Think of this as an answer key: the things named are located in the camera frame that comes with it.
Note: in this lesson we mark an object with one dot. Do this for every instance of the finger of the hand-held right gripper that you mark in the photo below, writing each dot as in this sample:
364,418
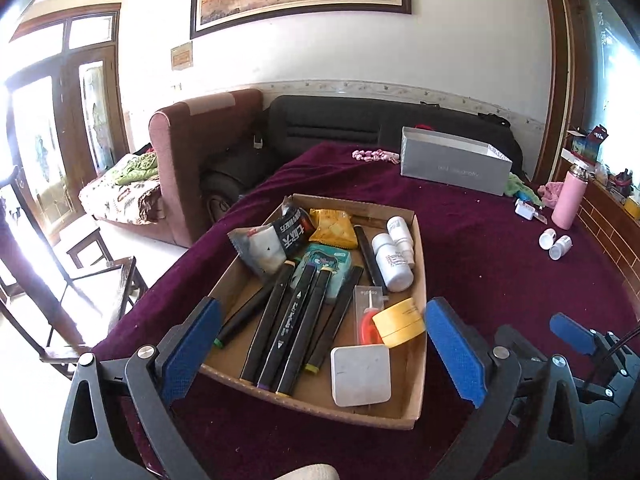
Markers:
570,329
525,345

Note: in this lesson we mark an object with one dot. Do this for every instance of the small white bottle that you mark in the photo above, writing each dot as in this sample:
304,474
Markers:
547,238
560,248

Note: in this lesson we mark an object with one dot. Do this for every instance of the black snack packet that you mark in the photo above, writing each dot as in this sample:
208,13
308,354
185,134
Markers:
287,237

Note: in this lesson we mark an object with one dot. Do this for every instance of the pink water bottle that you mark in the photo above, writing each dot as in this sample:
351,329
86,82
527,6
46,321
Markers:
569,200

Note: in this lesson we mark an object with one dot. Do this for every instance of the black marker pale yellow cap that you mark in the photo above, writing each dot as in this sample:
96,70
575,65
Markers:
307,335

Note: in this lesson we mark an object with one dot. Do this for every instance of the colourful carton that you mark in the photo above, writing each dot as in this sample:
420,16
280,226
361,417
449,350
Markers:
590,145

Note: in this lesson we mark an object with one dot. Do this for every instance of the pink cosmetic tube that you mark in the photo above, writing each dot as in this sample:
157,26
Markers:
540,216

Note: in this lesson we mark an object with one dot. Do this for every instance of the yellow snack packet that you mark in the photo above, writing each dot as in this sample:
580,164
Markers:
332,225

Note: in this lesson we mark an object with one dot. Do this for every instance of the plain white bottle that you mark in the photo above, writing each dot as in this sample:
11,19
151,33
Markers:
400,232

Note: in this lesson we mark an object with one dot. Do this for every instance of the cardboard box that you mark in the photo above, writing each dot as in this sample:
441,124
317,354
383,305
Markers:
320,400

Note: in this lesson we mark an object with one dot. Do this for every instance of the black marker green cap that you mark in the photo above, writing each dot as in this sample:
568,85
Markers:
250,305

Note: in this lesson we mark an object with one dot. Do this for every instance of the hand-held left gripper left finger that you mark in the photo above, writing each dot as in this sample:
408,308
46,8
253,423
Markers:
192,350

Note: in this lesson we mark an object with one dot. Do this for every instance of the maroon armchair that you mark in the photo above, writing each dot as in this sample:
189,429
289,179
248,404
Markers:
185,170

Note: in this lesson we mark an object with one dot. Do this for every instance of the crumpled green garment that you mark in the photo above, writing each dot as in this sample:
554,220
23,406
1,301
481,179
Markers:
135,167

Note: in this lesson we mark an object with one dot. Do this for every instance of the wooden bed frame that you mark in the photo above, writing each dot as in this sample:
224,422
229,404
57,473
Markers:
610,225

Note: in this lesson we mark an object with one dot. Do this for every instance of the teal wet wipes packet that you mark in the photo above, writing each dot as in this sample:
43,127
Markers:
330,260

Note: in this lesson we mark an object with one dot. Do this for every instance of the maroon blanket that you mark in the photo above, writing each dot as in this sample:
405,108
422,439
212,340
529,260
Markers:
475,270

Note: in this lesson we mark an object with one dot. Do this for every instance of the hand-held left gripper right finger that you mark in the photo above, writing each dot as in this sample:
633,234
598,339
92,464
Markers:
455,350

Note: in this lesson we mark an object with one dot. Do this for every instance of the small wall plaque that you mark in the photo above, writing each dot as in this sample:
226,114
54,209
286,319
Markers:
181,56

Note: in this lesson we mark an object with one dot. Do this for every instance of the white square box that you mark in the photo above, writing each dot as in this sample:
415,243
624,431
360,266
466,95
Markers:
360,375

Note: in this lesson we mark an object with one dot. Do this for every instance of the dark wooden chair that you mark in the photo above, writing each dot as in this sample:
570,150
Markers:
45,285

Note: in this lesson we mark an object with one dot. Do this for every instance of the green cloth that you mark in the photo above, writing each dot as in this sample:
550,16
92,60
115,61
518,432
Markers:
517,187

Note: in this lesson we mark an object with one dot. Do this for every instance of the labelled white bottle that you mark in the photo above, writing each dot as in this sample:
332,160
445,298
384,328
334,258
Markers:
395,270

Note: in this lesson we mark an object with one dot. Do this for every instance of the black marker purple cap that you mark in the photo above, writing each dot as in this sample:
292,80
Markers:
289,332

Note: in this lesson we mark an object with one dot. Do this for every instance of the pink cloth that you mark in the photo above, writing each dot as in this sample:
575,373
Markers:
550,192

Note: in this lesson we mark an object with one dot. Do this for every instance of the wooden glass door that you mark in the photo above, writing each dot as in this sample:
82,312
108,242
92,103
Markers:
72,110

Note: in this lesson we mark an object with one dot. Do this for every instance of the floral bedding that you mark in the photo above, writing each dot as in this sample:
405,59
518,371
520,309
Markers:
120,200

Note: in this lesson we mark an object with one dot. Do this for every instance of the grey rectangular box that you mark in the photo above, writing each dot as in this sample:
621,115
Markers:
450,170

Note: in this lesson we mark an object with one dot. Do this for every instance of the white charger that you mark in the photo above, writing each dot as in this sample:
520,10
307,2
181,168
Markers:
525,208

